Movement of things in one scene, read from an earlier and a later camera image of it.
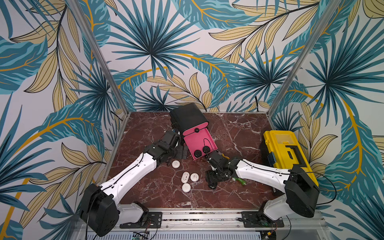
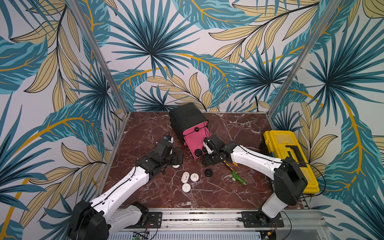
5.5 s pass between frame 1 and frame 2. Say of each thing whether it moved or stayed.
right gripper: moved
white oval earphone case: stayed
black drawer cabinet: stayed
